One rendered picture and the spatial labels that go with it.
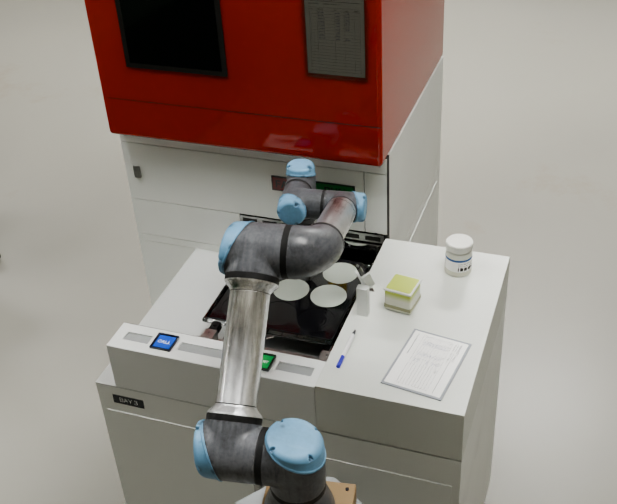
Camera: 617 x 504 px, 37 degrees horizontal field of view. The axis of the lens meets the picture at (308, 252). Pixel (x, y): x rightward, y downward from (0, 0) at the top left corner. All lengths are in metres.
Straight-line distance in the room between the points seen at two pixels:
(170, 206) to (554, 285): 1.88
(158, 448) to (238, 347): 0.72
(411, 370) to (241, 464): 0.52
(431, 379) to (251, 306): 0.50
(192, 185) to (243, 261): 0.89
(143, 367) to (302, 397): 0.42
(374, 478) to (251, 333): 0.59
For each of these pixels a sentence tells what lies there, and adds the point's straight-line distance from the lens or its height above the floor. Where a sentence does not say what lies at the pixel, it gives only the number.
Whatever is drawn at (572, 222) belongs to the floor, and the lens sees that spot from 4.52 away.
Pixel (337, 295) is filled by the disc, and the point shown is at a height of 0.90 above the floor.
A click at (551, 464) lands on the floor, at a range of 3.34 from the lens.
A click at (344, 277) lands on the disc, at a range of 2.59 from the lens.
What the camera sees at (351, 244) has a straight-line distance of 2.66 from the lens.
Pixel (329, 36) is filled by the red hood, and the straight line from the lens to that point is 2.33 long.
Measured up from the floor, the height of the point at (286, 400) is 0.90.
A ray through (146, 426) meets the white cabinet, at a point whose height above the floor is 0.70.
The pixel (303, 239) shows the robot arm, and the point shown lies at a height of 1.37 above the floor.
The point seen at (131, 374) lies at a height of 0.88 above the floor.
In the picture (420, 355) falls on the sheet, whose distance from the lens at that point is 2.23.
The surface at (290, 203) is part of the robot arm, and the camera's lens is 2.28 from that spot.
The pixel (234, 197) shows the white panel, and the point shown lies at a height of 1.03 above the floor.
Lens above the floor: 2.45
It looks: 35 degrees down
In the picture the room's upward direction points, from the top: 4 degrees counter-clockwise
